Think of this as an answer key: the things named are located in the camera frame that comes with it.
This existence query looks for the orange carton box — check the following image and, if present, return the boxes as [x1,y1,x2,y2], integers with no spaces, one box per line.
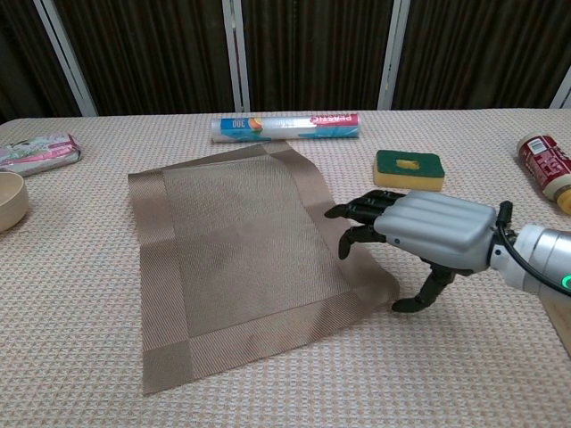
[541,292,571,358]

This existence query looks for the brown woven placemat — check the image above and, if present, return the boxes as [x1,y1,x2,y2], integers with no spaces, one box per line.
[128,140,401,396]

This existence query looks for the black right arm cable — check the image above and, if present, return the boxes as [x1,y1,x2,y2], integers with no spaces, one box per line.
[496,201,571,296]

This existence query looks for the plastic wrap roll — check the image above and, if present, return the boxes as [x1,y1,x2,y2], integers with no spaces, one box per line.
[210,112,361,145]

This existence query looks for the beige checked tablecloth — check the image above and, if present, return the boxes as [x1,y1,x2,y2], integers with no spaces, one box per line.
[0,108,571,428]

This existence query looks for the dark pleated screen panel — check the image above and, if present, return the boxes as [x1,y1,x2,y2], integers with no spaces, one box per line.
[392,0,571,111]
[53,0,237,117]
[0,0,84,124]
[240,0,396,112]

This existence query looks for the white screen frame post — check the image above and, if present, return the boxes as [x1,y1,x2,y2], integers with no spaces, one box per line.
[549,66,571,110]
[32,0,99,118]
[221,0,252,113]
[377,0,411,111]

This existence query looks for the floral tissue pack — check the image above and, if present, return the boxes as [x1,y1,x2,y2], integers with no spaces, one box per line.
[0,132,83,178]

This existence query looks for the beige brown bowl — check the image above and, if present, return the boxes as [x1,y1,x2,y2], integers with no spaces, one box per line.
[0,171,30,234]

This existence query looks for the red label bottle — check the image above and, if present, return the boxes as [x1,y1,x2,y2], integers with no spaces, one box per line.
[516,131,571,217]

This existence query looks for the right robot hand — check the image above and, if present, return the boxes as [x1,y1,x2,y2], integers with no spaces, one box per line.
[324,189,501,313]

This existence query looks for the green yellow sponge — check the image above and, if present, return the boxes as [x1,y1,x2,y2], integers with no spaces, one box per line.
[372,149,447,193]

